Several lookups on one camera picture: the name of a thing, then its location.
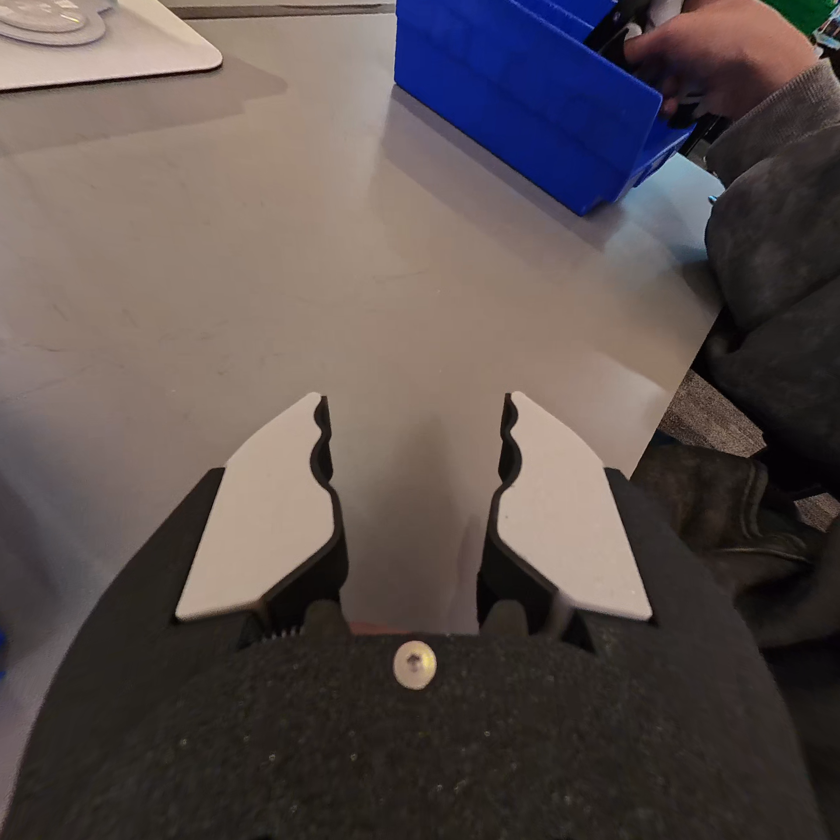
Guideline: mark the green box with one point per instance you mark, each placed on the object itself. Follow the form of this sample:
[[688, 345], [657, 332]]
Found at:
[[800, 13]]

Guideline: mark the grey desk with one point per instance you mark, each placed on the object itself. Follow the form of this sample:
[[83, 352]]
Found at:
[[262, 229]]

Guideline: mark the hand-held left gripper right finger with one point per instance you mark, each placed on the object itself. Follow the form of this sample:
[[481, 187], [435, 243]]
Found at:
[[568, 525]]

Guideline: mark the white document stand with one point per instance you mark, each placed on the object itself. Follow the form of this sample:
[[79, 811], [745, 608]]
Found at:
[[131, 59]]

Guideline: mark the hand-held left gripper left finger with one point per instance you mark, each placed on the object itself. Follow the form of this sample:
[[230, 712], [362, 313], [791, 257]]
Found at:
[[262, 525]]

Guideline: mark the person's right hand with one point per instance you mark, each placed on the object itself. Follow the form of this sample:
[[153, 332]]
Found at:
[[722, 52]]

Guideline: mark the grey hooded sweatshirt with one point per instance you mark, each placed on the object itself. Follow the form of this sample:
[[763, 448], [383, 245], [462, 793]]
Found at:
[[741, 558]]

